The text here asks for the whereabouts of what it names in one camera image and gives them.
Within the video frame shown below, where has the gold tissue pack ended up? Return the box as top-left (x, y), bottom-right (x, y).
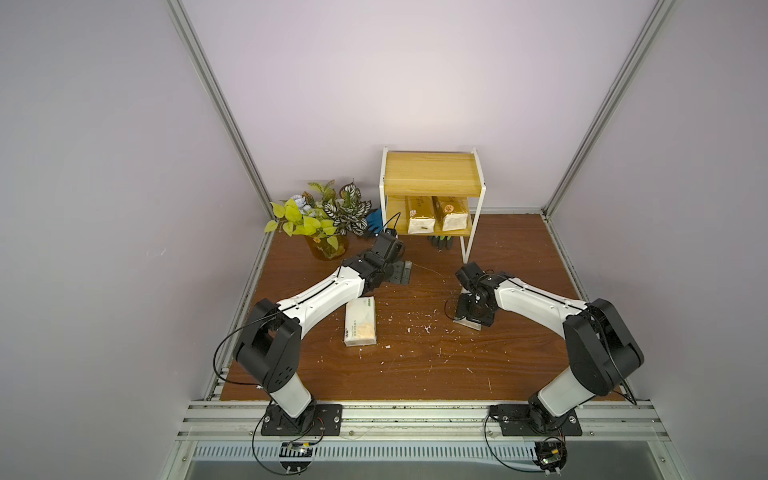
top-left (406, 196), bottom-right (436, 235)
top-left (433, 196), bottom-right (470, 232)

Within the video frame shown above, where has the left small circuit board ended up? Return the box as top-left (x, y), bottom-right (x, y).
top-left (278, 442), bottom-right (315, 475)

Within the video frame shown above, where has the aluminium front rail frame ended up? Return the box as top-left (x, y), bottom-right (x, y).
top-left (161, 401), bottom-right (688, 479)

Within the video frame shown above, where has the right small circuit board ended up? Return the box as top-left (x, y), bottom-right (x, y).
top-left (533, 437), bottom-right (568, 475)

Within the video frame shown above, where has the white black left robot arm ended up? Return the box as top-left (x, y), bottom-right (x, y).
top-left (234, 230), bottom-right (405, 429)

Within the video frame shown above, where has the potted artificial plant amber vase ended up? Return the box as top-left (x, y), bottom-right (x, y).
top-left (264, 180), bottom-right (373, 260)

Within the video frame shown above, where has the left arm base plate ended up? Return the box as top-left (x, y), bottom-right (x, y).
top-left (260, 402), bottom-right (343, 437)

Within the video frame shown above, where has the white green tissue pack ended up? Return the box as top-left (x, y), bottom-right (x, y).
top-left (453, 289), bottom-right (482, 331)
top-left (343, 297), bottom-right (377, 347)

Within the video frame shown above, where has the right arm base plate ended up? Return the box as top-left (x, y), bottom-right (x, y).
top-left (489, 404), bottom-right (583, 437)

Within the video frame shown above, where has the blue grey work glove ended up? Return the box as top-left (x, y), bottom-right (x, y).
top-left (363, 209), bottom-right (383, 238)

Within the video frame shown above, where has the white frame wooden shelf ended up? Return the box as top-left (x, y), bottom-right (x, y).
top-left (379, 147), bottom-right (487, 262)

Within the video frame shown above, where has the small circuit board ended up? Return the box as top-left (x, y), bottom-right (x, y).
top-left (278, 442), bottom-right (315, 475)
top-left (533, 437), bottom-right (568, 475)

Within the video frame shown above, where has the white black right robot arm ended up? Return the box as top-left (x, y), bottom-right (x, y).
top-left (456, 262), bottom-right (645, 432)

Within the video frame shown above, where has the green black work glove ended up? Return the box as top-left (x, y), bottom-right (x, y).
top-left (429, 235), bottom-right (454, 250)

